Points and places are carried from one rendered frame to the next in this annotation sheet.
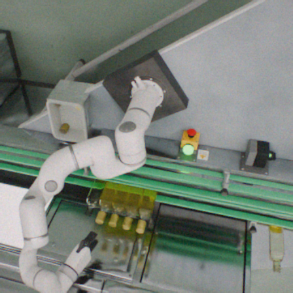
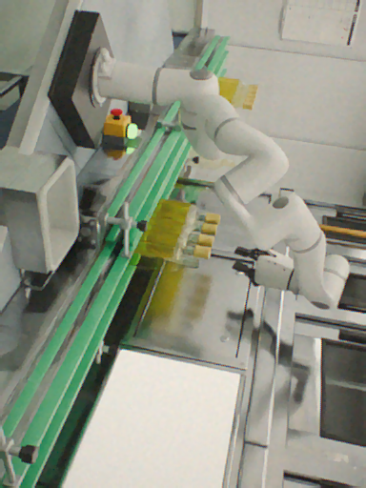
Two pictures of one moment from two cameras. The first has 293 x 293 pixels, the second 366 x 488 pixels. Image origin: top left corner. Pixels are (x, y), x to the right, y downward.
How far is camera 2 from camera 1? 1.64 m
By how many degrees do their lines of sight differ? 68
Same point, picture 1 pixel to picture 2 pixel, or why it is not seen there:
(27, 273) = (330, 287)
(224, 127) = not seen: hidden behind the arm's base
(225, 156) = (135, 120)
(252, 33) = not seen: outside the picture
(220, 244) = (199, 199)
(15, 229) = (201, 396)
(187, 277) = not seen: hidden behind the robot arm
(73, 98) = (46, 165)
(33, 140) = (24, 330)
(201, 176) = (162, 141)
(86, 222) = (180, 303)
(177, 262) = (226, 231)
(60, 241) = (217, 331)
